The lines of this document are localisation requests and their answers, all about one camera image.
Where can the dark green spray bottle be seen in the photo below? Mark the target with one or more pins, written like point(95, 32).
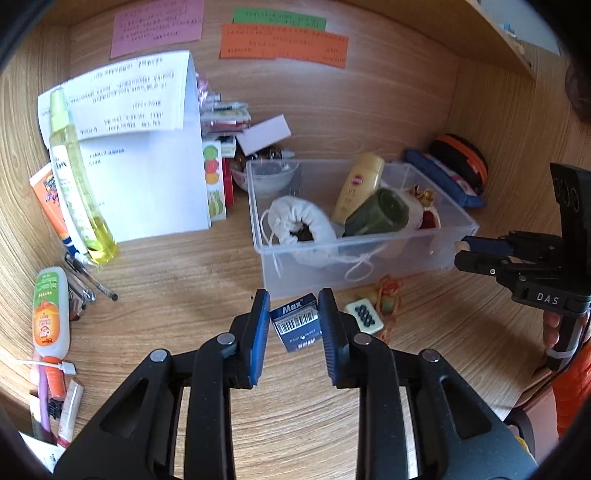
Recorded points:
point(378, 212)

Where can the wooden desk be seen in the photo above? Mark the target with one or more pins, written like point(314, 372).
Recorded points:
point(184, 286)

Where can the dark shiny object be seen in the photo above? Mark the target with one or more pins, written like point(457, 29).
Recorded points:
point(272, 152)

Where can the white green mahjong tile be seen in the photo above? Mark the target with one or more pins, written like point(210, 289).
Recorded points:
point(364, 316)

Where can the clear plastic bowl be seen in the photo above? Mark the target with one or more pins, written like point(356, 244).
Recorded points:
point(268, 180)

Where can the green paper note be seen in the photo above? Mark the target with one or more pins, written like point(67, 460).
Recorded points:
point(277, 18)

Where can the white paper stack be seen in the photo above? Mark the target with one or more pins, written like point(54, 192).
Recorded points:
point(152, 184)

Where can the small white box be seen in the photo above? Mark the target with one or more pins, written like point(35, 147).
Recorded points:
point(263, 136)

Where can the orange paper note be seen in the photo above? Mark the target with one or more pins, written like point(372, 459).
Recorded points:
point(281, 46)

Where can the white printed leaflet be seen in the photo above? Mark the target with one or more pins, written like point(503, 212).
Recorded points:
point(44, 454)

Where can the fruit print box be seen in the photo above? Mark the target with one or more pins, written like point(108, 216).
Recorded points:
point(213, 180)

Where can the person's right hand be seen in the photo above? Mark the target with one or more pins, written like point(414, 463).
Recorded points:
point(550, 330)

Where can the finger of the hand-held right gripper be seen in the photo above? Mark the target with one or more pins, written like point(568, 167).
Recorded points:
point(480, 263)
point(487, 244)

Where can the orange sunscreen tube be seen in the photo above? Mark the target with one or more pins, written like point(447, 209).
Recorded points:
point(51, 198)

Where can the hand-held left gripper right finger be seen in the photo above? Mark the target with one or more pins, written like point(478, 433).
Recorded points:
point(330, 346)

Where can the blue fabric pouch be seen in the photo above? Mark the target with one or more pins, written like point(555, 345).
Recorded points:
point(443, 180)

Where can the clear plastic storage box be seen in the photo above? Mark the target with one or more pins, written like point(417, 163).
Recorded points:
point(314, 277)

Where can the silver pen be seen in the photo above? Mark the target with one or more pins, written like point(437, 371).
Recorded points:
point(83, 293)

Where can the red box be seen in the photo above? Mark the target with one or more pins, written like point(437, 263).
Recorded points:
point(228, 170)

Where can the black orange round case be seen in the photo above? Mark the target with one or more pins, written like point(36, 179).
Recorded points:
point(466, 154)

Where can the purple pen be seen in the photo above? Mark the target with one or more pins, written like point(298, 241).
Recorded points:
point(44, 401)

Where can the cream red charm pouch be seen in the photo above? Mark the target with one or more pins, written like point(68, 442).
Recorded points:
point(415, 214)

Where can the white pink cosmetic tube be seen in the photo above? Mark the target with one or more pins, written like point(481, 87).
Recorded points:
point(71, 410)

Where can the yellow spray bottle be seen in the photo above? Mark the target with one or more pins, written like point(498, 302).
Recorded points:
point(78, 184)

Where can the blue staple box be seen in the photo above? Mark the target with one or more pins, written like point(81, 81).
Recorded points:
point(295, 323)

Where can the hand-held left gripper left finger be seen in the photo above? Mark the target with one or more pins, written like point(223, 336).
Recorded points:
point(258, 341)

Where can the stack of small packets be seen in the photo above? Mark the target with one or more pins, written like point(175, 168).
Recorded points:
point(226, 113)

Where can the pink paper note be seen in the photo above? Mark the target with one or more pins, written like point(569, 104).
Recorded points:
point(157, 27)

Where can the yellow sunscreen bottle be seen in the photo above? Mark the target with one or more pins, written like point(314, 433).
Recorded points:
point(360, 180)

